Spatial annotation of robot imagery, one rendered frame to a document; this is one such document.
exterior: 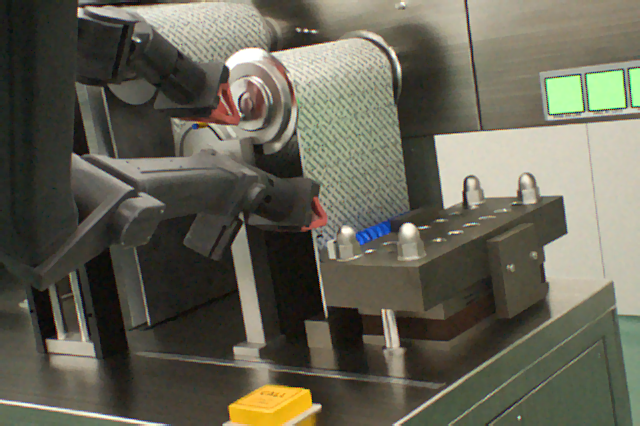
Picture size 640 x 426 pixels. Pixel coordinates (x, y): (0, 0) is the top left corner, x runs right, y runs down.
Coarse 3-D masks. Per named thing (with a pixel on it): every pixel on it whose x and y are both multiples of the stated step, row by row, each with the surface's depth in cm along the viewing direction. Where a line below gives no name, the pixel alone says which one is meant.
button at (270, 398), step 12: (252, 396) 122; (264, 396) 121; (276, 396) 121; (288, 396) 120; (300, 396) 120; (240, 408) 119; (252, 408) 118; (264, 408) 117; (276, 408) 117; (288, 408) 118; (300, 408) 120; (240, 420) 120; (252, 420) 118; (264, 420) 117; (276, 420) 117; (288, 420) 118
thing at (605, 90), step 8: (608, 72) 144; (616, 72) 144; (592, 80) 146; (600, 80) 145; (608, 80) 145; (616, 80) 144; (592, 88) 146; (600, 88) 146; (608, 88) 145; (616, 88) 144; (592, 96) 147; (600, 96) 146; (608, 96) 145; (616, 96) 144; (592, 104) 147; (600, 104) 146; (608, 104) 145; (616, 104) 145; (624, 104) 144
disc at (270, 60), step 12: (228, 60) 145; (240, 60) 143; (252, 60) 142; (264, 60) 141; (276, 60) 139; (276, 72) 140; (288, 84) 139; (288, 96) 139; (288, 108) 140; (288, 120) 140; (288, 132) 141; (264, 144) 144; (276, 144) 143
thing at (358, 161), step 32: (320, 128) 144; (352, 128) 149; (384, 128) 155; (320, 160) 144; (352, 160) 149; (384, 160) 155; (320, 192) 144; (352, 192) 149; (384, 192) 156; (352, 224) 149; (320, 256) 144
